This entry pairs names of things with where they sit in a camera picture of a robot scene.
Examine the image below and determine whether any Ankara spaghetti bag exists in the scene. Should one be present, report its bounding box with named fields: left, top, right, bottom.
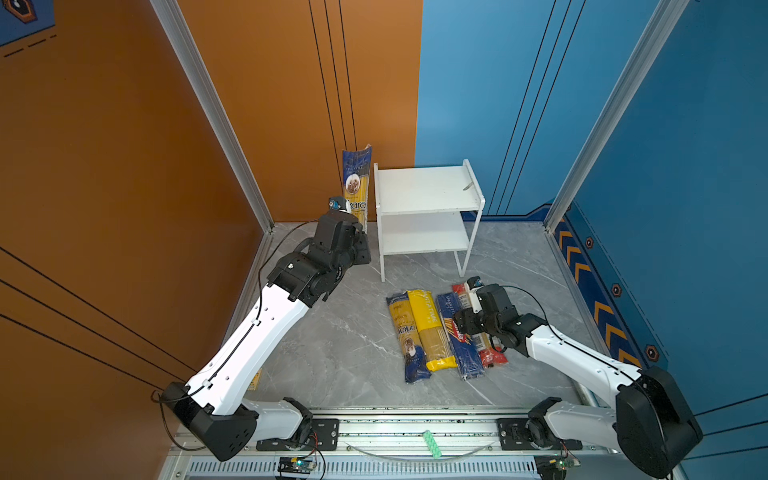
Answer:
left=343, top=144, right=373, bottom=231
left=386, top=292, right=431, bottom=384

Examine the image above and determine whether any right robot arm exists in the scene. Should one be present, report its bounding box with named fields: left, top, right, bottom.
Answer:
left=453, top=277, right=703, bottom=479

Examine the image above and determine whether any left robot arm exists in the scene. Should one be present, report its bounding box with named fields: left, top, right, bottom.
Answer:
left=158, top=197, right=371, bottom=461

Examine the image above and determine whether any white two-tier shelf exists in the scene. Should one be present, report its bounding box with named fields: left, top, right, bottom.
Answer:
left=373, top=159, right=486, bottom=279

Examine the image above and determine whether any red-ended spaghetti bag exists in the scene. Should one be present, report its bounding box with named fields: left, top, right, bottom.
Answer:
left=452, top=283, right=508, bottom=368

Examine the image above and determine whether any blue Barilla spaghetti box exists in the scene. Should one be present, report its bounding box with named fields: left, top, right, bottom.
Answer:
left=436, top=292, right=485, bottom=380

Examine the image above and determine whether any yellow Pastatime spaghetti bag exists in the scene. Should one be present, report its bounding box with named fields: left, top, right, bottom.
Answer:
left=407, top=290, right=458, bottom=372

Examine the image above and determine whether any green ridged plastic piece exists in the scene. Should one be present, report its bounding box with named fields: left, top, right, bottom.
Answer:
left=422, top=430, right=442, bottom=459

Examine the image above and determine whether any right green circuit board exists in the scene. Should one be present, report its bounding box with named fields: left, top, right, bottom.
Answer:
left=534, top=457, right=581, bottom=480

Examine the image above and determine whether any green circuit board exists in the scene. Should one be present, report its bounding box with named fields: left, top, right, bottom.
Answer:
left=534, top=457, right=581, bottom=480
left=277, top=457, right=317, bottom=478

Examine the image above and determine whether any left green circuit board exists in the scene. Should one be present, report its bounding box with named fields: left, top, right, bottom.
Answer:
left=277, top=457, right=317, bottom=478

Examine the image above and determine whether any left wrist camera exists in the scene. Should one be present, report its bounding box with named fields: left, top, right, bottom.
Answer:
left=328, top=196, right=351, bottom=213

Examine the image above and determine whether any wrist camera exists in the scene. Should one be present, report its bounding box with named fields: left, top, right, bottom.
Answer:
left=465, top=276, right=484, bottom=313
left=328, top=196, right=351, bottom=213

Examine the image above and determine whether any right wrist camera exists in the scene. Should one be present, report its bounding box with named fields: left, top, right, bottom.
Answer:
left=465, top=276, right=484, bottom=313

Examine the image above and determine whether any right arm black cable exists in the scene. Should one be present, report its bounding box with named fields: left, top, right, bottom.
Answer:
left=503, top=284, right=637, bottom=385

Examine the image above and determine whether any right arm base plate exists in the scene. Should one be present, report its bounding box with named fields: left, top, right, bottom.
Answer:
left=496, top=417, right=583, bottom=451

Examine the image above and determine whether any aluminium front rail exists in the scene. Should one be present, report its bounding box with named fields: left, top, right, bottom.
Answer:
left=159, top=408, right=645, bottom=479

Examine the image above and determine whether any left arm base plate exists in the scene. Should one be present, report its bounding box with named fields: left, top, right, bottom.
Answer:
left=256, top=418, right=340, bottom=453

